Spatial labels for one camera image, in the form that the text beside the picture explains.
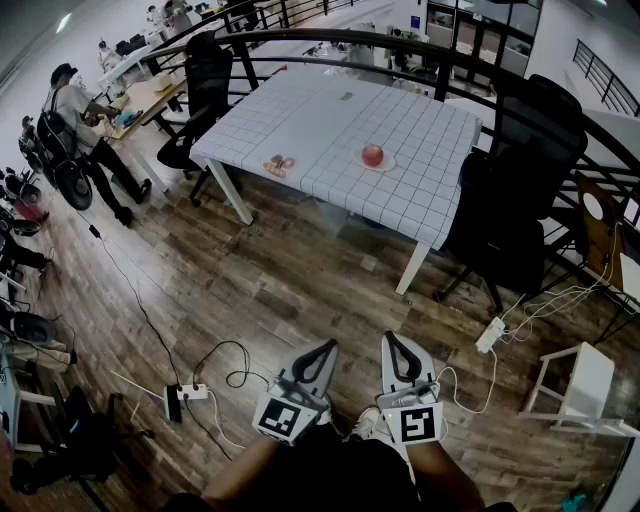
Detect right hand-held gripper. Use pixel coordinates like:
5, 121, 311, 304
375, 330, 445, 445

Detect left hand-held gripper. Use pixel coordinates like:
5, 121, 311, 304
251, 338, 340, 447

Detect white plate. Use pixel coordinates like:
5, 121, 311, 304
353, 146, 397, 174

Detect person's right forearm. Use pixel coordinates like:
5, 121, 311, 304
407, 439, 487, 512

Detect person's left forearm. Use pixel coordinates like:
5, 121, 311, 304
202, 437, 282, 501

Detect person's white shoe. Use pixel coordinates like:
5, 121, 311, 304
349, 404, 382, 441

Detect white power strip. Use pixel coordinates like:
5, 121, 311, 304
175, 383, 210, 402
474, 316, 508, 354

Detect white table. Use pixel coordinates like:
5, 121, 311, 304
204, 158, 432, 297

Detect person's black shorts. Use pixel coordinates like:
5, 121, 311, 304
162, 423, 519, 512

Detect black power adapter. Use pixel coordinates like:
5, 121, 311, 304
163, 384, 183, 424

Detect white stool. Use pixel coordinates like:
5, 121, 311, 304
517, 341, 640, 439

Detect black office chair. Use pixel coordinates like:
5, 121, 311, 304
433, 73, 590, 315
156, 30, 236, 207

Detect brown wooden board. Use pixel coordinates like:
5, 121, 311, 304
573, 171, 627, 292

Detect white checkered tablecloth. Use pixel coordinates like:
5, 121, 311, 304
188, 67, 484, 251

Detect light wooden desk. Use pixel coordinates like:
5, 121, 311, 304
105, 75, 190, 195

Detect black curved railing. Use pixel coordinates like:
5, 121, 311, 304
142, 0, 640, 321

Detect white desk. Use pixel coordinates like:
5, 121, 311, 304
94, 29, 169, 91

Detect looped black cable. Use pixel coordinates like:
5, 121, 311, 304
192, 340, 282, 397

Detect white cable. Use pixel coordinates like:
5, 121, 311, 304
433, 347, 500, 416

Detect bundle of white cables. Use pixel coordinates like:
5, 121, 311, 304
497, 219, 626, 346

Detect long black cable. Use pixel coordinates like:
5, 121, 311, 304
74, 207, 182, 390

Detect black wall railing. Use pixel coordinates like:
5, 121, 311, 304
571, 37, 640, 119

